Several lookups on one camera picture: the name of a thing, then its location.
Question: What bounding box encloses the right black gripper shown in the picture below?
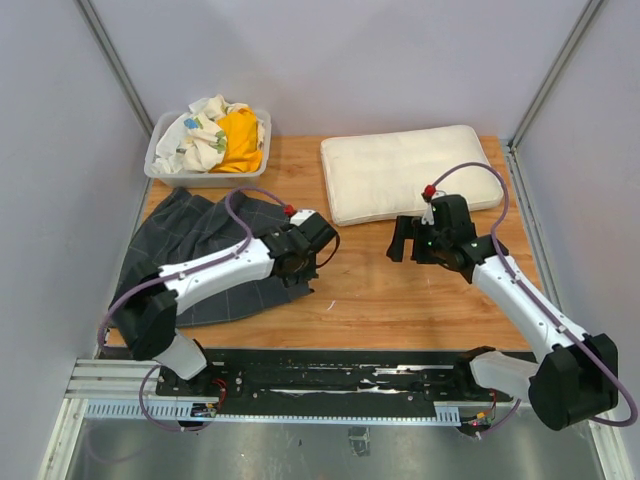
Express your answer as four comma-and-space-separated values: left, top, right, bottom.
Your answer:
387, 215, 450, 264

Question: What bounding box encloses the cream white pillow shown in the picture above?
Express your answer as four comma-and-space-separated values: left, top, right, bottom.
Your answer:
320, 125, 489, 226

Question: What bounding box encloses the dark grey checked pillowcase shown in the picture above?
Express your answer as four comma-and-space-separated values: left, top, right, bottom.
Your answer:
114, 188, 312, 328

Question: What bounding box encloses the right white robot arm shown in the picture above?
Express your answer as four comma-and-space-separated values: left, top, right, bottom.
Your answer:
387, 195, 620, 431

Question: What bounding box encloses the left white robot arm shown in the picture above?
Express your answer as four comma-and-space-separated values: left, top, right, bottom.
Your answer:
109, 210, 339, 396

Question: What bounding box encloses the yellow cloth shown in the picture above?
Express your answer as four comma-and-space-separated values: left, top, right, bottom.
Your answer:
209, 107, 263, 174

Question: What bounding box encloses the translucent plastic bin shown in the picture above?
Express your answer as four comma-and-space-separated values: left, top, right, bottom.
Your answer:
143, 109, 273, 189

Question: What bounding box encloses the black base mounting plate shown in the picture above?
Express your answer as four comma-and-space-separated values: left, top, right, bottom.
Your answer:
156, 349, 510, 423

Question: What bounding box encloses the white patterned cloth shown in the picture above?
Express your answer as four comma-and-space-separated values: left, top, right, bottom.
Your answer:
150, 94, 249, 175

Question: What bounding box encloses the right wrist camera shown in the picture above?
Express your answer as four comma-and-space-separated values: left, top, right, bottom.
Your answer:
420, 198, 435, 226

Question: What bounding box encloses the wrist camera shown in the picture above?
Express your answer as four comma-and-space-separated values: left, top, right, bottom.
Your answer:
420, 198, 435, 226
289, 209, 316, 227

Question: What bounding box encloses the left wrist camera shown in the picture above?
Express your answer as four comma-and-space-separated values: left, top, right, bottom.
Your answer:
289, 209, 316, 227

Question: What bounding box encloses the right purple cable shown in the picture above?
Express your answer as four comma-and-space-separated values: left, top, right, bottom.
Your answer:
422, 162, 639, 441

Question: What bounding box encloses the grey slotted cable duct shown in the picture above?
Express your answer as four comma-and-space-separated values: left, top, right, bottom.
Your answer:
84, 399, 462, 427

